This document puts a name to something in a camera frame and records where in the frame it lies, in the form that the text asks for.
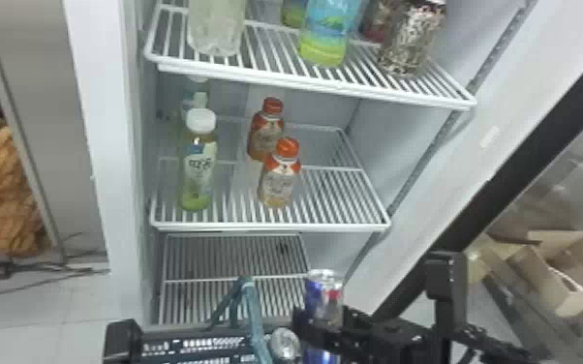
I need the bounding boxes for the orange bottle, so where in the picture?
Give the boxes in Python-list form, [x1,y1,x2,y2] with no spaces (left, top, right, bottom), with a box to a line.
[257,136,302,209]
[246,96,287,164]

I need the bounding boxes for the fridge door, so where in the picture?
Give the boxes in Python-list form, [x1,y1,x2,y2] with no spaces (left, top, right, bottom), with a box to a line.
[344,0,583,364]

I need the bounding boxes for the clear bottle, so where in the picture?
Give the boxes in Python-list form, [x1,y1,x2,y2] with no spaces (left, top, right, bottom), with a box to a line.
[187,0,247,57]

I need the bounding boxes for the brown speckled can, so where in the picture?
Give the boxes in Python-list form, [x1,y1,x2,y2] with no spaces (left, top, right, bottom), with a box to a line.
[376,0,448,77]

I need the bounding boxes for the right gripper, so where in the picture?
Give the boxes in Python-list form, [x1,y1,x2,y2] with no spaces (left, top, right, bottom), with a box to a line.
[291,305,438,364]

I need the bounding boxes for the blue green bottle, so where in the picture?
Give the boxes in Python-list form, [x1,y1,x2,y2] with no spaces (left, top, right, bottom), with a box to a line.
[298,0,364,69]

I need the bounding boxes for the silver can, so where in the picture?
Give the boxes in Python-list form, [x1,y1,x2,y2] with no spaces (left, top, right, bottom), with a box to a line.
[269,326,302,363]

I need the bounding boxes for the white fridge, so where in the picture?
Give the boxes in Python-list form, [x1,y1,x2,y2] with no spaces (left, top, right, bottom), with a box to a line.
[62,0,478,327]

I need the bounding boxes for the cardboard box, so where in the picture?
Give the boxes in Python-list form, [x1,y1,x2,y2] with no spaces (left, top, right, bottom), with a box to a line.
[466,228,583,319]

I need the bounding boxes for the green bottle white cap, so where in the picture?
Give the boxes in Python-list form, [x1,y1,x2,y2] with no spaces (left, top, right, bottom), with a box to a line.
[178,76,211,123]
[176,107,220,213]

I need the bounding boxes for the red can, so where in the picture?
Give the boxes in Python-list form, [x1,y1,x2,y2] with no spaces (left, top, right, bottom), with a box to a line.
[360,0,390,45]

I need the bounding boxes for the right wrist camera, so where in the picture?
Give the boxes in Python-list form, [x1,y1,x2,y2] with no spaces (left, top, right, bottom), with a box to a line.
[422,251,470,364]

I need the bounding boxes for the black cable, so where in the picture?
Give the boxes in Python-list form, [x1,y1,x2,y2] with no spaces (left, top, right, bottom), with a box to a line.
[0,232,110,297]

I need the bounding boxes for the blue can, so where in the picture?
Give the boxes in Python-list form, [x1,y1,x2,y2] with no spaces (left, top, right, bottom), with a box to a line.
[302,268,346,364]

